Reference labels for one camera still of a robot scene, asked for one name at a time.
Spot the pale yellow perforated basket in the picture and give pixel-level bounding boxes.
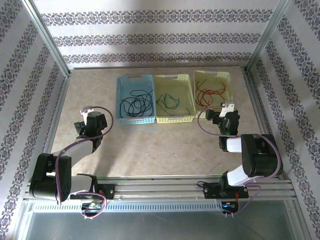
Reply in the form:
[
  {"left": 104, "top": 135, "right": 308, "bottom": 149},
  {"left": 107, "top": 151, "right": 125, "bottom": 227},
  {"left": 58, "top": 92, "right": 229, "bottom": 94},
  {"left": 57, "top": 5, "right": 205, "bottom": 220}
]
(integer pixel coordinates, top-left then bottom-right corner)
[
  {"left": 152, "top": 73, "right": 197, "bottom": 125},
  {"left": 193, "top": 69, "right": 235, "bottom": 120}
]

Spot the blue perforated plastic basket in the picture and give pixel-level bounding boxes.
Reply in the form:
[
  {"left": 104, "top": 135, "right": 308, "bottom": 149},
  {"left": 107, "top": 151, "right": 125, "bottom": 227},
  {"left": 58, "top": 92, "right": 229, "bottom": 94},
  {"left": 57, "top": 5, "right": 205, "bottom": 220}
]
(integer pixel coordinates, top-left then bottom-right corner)
[{"left": 115, "top": 73, "right": 157, "bottom": 126}]

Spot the aluminium side rail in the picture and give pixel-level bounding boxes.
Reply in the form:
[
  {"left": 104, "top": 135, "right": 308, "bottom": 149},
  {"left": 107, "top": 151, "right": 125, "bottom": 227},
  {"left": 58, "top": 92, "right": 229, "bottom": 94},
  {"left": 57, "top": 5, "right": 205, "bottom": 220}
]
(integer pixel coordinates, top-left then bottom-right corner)
[
  {"left": 241, "top": 67, "right": 286, "bottom": 181},
  {"left": 34, "top": 74, "right": 72, "bottom": 182}
]

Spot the slotted grey cable duct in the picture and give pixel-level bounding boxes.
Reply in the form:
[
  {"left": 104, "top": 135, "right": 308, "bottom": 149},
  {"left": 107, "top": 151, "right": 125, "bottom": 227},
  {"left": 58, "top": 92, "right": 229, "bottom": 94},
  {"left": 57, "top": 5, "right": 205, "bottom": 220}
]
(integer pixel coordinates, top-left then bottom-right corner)
[{"left": 31, "top": 201, "right": 223, "bottom": 213}]

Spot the aluminium corner post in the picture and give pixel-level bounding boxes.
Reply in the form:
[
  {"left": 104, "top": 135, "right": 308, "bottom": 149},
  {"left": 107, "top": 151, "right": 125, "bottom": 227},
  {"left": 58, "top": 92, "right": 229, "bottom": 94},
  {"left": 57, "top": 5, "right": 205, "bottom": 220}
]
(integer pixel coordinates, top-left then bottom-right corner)
[
  {"left": 21, "top": 0, "right": 73, "bottom": 78},
  {"left": 244, "top": 0, "right": 295, "bottom": 74}
]

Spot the red cable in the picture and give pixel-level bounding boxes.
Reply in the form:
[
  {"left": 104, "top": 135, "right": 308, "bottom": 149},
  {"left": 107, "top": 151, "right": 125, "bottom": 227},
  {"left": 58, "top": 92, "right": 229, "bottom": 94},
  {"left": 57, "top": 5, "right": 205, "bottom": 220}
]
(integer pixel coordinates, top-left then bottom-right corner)
[
  {"left": 203, "top": 83, "right": 228, "bottom": 101},
  {"left": 195, "top": 79, "right": 214, "bottom": 107}
]

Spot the grey steel plate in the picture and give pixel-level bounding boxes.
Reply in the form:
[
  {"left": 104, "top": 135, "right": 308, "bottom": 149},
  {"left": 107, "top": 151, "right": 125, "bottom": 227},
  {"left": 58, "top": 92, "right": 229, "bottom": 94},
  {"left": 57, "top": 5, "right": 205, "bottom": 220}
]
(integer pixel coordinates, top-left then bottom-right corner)
[{"left": 23, "top": 211, "right": 305, "bottom": 240}]

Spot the green cable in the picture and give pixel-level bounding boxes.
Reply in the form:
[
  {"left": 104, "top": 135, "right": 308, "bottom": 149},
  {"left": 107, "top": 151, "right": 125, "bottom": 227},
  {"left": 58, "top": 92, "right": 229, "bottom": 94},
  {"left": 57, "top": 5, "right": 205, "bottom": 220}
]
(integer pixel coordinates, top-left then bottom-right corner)
[{"left": 156, "top": 92, "right": 191, "bottom": 117}]

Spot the black cable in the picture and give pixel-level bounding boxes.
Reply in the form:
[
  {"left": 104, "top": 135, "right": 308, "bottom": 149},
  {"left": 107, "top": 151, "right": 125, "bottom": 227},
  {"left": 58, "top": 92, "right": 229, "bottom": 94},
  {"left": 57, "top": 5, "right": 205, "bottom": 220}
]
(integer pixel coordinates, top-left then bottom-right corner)
[{"left": 118, "top": 88, "right": 155, "bottom": 119}]

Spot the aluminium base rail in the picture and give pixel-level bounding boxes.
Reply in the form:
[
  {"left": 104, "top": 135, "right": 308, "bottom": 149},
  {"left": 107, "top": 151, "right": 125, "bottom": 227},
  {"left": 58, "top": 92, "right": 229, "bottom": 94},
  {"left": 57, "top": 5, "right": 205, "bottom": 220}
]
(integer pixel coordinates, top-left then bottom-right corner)
[{"left": 24, "top": 174, "right": 296, "bottom": 201}]

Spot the right white cable bracket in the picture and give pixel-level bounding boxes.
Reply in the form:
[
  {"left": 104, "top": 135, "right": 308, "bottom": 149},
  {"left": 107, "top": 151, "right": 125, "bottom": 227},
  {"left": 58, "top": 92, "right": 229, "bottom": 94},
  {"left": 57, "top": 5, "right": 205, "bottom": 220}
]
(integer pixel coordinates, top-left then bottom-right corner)
[{"left": 219, "top": 100, "right": 236, "bottom": 118}]

